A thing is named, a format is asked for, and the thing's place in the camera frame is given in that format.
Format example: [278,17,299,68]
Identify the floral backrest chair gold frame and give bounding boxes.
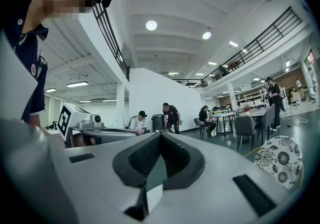
[244,135,305,191]

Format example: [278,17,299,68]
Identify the white shelving unit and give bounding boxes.
[236,87,268,108]

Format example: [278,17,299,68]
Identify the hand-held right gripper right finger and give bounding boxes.
[147,131,289,224]

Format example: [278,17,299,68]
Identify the black balcony railing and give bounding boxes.
[172,6,303,89]
[84,0,131,82]

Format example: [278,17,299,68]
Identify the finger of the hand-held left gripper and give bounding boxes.
[81,128,141,145]

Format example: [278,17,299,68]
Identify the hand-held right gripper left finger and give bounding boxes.
[49,131,163,224]

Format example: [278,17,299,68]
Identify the grey dining table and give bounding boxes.
[234,106,275,143]

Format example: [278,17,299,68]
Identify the white top black frame table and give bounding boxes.
[210,112,236,135]

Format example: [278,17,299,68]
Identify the grey dining chair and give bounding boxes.
[234,115,258,151]
[259,104,276,146]
[193,117,209,139]

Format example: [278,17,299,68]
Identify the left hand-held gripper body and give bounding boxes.
[56,101,106,143]

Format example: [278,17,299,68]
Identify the black storage bin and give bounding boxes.
[151,113,166,131]

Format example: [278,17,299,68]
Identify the long ceiling light panel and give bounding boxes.
[66,81,90,88]

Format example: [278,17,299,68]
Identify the person's dark blue shirt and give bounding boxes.
[0,0,50,123]

